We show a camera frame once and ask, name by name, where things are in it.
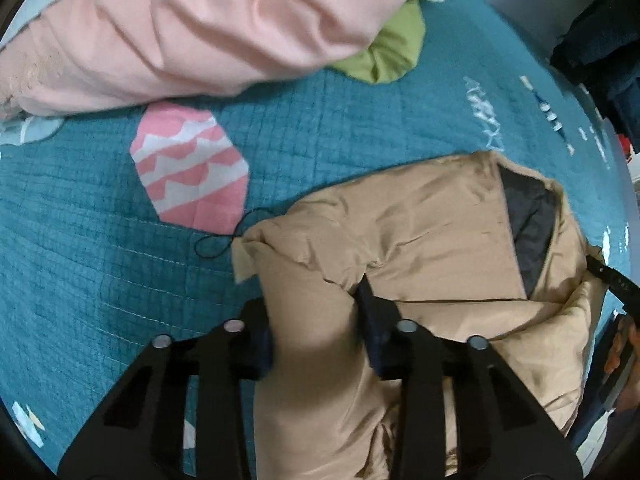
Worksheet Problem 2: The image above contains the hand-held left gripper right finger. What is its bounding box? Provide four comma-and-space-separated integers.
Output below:
352, 275, 584, 480

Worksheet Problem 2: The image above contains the person's right hand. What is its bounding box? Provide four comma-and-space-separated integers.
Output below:
604, 319, 640, 375

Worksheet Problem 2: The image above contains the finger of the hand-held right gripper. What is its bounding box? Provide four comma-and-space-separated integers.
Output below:
584, 255, 640, 310

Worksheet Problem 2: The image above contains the teal printed quilted bedspread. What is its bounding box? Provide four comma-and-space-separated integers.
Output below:
0, 0, 632, 476

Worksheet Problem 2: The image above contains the green cloth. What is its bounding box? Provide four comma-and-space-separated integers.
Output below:
332, 0, 506, 84

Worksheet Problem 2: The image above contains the dark blue cloth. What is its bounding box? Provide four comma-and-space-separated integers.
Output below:
549, 0, 640, 153

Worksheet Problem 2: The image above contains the pink blanket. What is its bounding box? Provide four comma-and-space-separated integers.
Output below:
0, 0, 442, 121

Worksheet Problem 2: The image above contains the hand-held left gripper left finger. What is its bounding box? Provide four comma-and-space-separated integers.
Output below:
57, 298, 274, 480

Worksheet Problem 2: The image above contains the light blue cloth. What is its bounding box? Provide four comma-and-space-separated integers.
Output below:
0, 0, 108, 51

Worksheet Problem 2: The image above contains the tan padded jacket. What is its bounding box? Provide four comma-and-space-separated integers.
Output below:
194, 150, 609, 480

